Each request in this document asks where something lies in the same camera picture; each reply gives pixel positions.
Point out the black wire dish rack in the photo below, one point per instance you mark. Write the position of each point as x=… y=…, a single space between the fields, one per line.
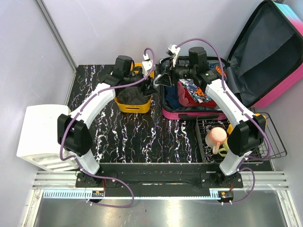
x=204 y=124

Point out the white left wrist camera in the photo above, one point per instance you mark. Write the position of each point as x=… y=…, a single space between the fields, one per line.
x=146 y=64

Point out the black marble pattern mat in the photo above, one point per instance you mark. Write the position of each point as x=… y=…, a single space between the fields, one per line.
x=143 y=138

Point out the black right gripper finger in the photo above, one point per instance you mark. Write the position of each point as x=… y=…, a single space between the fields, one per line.
x=168 y=72
x=162 y=80

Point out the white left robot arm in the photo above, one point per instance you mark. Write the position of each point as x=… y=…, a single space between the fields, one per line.
x=73 y=133

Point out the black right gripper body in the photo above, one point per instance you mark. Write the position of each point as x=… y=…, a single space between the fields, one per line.
x=182 y=72

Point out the grey polka dot cloth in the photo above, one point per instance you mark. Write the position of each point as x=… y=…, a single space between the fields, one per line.
x=132 y=96

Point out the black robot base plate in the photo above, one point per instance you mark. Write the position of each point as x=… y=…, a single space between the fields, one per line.
x=197 y=174

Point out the colourful patterned cloth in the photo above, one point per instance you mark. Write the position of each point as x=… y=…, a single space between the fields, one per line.
x=194 y=91

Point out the orange plastic basket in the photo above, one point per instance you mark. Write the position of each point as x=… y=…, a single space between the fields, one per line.
x=135 y=106

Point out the aluminium slotted rail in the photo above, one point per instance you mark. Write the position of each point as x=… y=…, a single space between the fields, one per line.
x=63 y=186

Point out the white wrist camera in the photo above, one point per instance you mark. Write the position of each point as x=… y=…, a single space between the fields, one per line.
x=173 y=51
x=146 y=64

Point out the teal and pink kids suitcase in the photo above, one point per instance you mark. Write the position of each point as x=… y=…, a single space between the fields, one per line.
x=265 y=61

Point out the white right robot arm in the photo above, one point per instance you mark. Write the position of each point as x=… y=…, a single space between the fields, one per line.
x=248 y=129

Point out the pink plastic cup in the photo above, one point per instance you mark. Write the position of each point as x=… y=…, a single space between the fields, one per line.
x=215 y=138

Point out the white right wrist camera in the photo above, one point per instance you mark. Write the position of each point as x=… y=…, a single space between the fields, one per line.
x=173 y=51

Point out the red garment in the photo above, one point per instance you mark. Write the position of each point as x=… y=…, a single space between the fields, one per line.
x=186 y=100

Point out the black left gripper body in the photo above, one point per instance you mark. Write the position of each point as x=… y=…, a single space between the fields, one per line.
x=142 y=86

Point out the navy blue garment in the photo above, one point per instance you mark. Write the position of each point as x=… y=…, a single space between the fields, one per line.
x=171 y=98

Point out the white compartment organizer box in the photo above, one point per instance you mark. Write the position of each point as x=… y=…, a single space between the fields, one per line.
x=38 y=143

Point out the yellow-green plastic cup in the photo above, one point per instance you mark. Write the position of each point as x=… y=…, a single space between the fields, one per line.
x=223 y=150

